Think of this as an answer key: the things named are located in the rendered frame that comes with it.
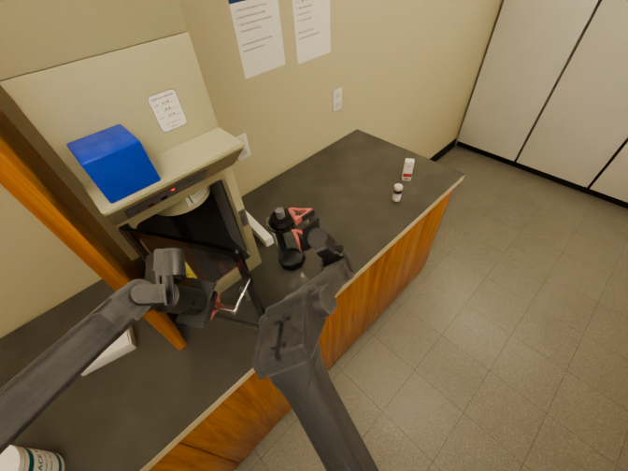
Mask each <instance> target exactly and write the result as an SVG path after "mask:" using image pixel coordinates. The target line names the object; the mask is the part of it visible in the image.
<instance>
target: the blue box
mask: <svg viewBox="0 0 628 471"><path fill-rule="evenodd" d="M66 146H67V147H68V148H69V149H70V151H71V152H72V153H73V155H74V156H75V157H76V159H77V160H78V162H79V163H80V165H81V166H82V167H83V169H84V170H85V171H86V172H87V174H88V175H89V176H90V178H91V179H92V180H93V182H94V183H95V184H96V186H97V187H98V188H99V190H100V191H101V192H102V194H103V195H104V196H105V197H106V199H107V200H108V202H109V203H110V204H114V203H116V202H118V201H120V200H122V199H123V198H125V197H127V196H129V195H131V194H133V193H136V192H138V191H140V190H142V189H145V188H147V187H149V186H150V185H152V184H154V183H156V182H158V181H160V180H161V178H160V177H159V175H158V173H157V171H156V169H155V168H154V166H153V164H152V162H151V160H150V158H149V156H148V154H147V153H146V151H145V150H144V148H143V146H142V144H141V142H140V141H139V140H138V139H137V138H136V137H135V136H133V135H132V134H131V133H130V132H129V131H128V130H127V129H126V128H125V127H123V126H122V125H121V124H117V125H114V126H112V127H109V128H107V129H105V130H102V131H99V132H97V133H94V134H91V135H89V136H85V137H83V138H80V139H77V140H75V141H72V142H69V143H67V144H66Z"/></svg>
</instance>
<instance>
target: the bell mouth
mask: <svg viewBox="0 0 628 471"><path fill-rule="evenodd" d="M209 192H210V187H209V186H207V187H205V188H204V189H202V190H200V191H198V192H197V193H194V194H192V195H190V196H188V197H186V198H184V199H183V200H181V201H179V202H177V203H176V204H174V205H172V206H170V207H168V208H166V209H164V210H162V211H160V212H158V213H157V214H158V215H162V216H176V215H180V214H184V213H187V212H189V211H191V210H193V209H195V208H197V207H199V206H200V205H201V204H203V203H204V202H205V200H206V199H207V197H208V195H209Z"/></svg>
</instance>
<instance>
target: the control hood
mask: <svg viewBox="0 0 628 471"><path fill-rule="evenodd" d="M244 146H245V143H244V142H242V141H241V140H239V139H237V138H236V137H234V136H232V135H230V134H229V133H227V132H225V131H224V130H222V129H221V128H219V127H218V128H215V129H213V130H211V131H209V132H206V133H204V134H202V135H200V136H197V137H195V138H193V139H190V140H188V141H186V142H184V143H181V144H179V145H177V146H175V147H173V148H171V149H169V150H165V151H163V152H161V153H159V154H156V155H154V156H152V157H150V160H151V162H152V164H153V166H154V168H155V169H156V171H157V173H158V175H159V177H160V178H161V180H160V181H158V182H156V183H154V184H152V185H150V186H149V187H147V188H145V189H142V190H140V191H138V192H136V193H133V194H131V195H129V196H127V197H125V198H123V199H122V200H120V201H118V202H116V203H114V204H110V203H109V202H108V200H107V199H106V197H105V196H104V195H103V194H102V192H101V191H100V190H99V188H98V187H97V186H96V184H95V183H92V184H89V185H87V186H85V187H86V188H84V189H85V190H86V192H87V193H88V195H89V196H90V197H91V198H92V200H93V201H94V203H95V204H96V206H97V207H98V209H99V210H100V212H101V213H102V215H103V216H104V217H105V218H107V219H108V220H109V221H110V222H111V223H112V224H113V225H118V224H120V223H122V222H124V221H127V220H129V218H128V217H127V215H126V214H125V212H124V211H125V210H127V209H129V208H131V207H134V206H136V205H138V204H140V203H142V202H144V201H146V200H148V199H150V198H152V197H153V196H155V195H157V194H158V193H161V192H163V191H165V190H167V189H169V188H171V187H173V186H175V185H177V184H179V183H181V182H182V181H184V180H186V179H188V178H191V177H193V176H195V175H197V174H199V173H201V172H203V171H205V170H207V173H206V176H205V178H204V179H206V178H209V177H211V176H213V175H215V174H217V173H218V172H220V171H222V170H223V169H225V168H227V167H229V166H231V165H233V164H234V163H235V162H236V160H237V158H238V156H239V155H240V153H241V152H242V150H243V149H244V148H245V147H244Z"/></svg>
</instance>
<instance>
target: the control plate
mask: <svg viewBox="0 0 628 471"><path fill-rule="evenodd" d="M206 173H207V170H205V171H203V172H201V173H199V174H197V175H195V176H193V177H191V178H188V179H186V180H184V181H182V182H181V183H179V184H177V185H175V186H173V187H171V188H169V189H167V190H165V191H163V192H161V193H158V194H157V195H155V196H153V197H152V198H150V199H148V200H146V201H144V202H142V203H140V204H138V205H136V206H134V207H131V208H129V209H127V210H125V211H124V212H125V214H126V215H127V217H128V218H129V219H130V218H132V217H134V216H135V215H137V214H139V213H141V212H142V211H144V210H146V209H148V208H149V205H150V204H153V203H154V205H157V204H159V203H161V202H163V201H161V198H163V197H165V196H167V195H168V197H167V198H169V197H171V196H173V195H175V194H176V193H175V192H177V193H180V192H182V191H184V190H186V189H185V188H184V187H185V186H187V187H186V188H189V187H191V186H193V185H194V184H193V182H195V183H198V182H200V181H202V180H204V178H205V176H206ZM189 180H192V181H190V182H188V181H189ZM174 188H175V190H174V191H171V190H172V189H174ZM183 188H184V189H183ZM167 198H166V199H167ZM138 210H140V211H139V212H138V213H136V212H137V211H138Z"/></svg>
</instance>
